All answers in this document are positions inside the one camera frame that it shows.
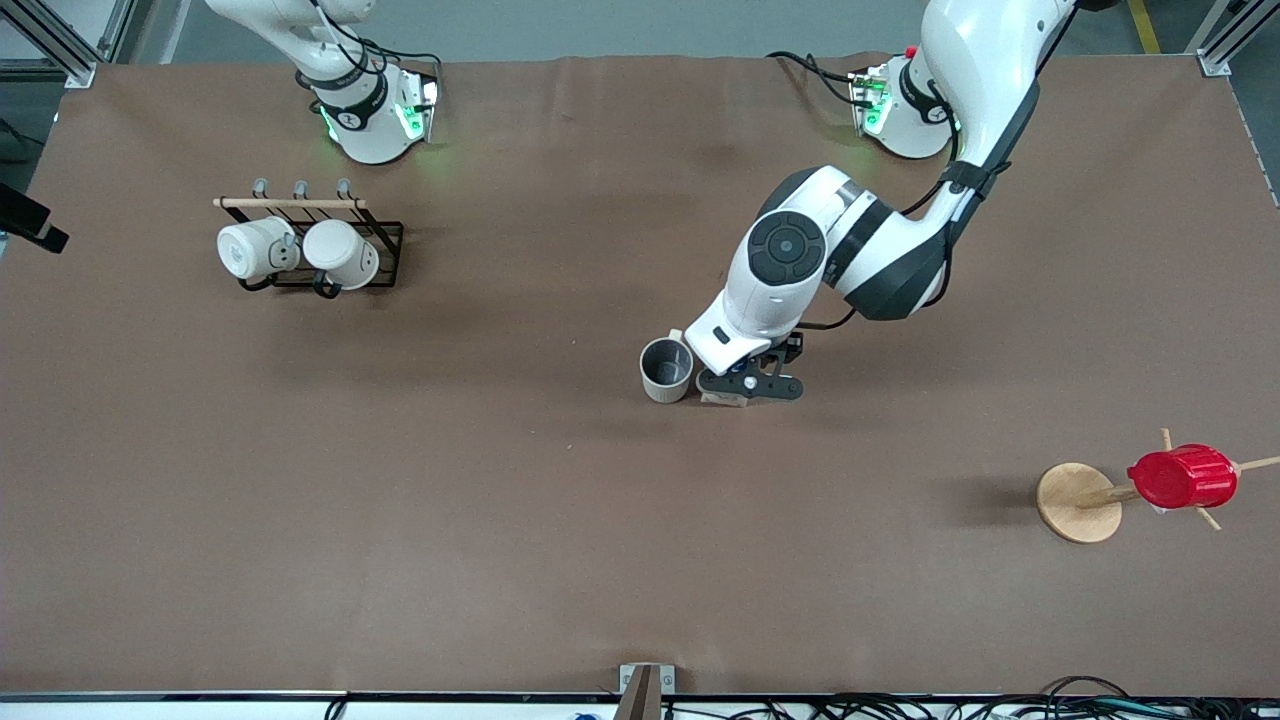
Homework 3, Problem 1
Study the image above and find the long black left arm cable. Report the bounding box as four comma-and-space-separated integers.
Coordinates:
800, 60, 1043, 332

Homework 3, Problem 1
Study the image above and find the black right base cable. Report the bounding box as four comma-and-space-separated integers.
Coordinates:
295, 0, 443, 116

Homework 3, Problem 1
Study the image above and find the black left base cable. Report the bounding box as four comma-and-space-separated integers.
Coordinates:
767, 50, 863, 106

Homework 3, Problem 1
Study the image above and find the black wire mug rack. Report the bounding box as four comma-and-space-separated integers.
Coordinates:
213, 178, 405, 299

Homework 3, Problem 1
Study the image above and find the white mug with face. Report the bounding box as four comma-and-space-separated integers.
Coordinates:
217, 217, 301, 282

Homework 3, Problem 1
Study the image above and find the brown camera post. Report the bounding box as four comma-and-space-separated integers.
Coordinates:
612, 665, 663, 720

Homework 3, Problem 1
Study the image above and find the brown table cover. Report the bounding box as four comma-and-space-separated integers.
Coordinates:
0, 52, 1280, 698

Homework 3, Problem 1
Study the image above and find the aluminium frame profile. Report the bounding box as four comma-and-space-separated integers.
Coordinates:
0, 0, 136, 89
1190, 0, 1280, 78

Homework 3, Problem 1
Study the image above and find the black cable bundle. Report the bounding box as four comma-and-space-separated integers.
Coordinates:
660, 676, 1280, 720

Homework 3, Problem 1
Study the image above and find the black base cable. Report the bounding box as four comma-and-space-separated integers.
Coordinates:
295, 0, 443, 116
767, 50, 863, 106

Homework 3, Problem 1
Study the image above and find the red plastic cup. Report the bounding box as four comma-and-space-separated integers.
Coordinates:
1127, 444, 1239, 511

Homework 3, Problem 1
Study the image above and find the wooden mug tree stand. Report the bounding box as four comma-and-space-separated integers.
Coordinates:
1036, 428, 1280, 545

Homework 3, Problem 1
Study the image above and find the plain white mug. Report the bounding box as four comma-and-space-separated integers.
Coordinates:
302, 219, 381, 291

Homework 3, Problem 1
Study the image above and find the grey ceramic mug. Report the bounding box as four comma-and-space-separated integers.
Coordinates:
640, 328, 697, 405

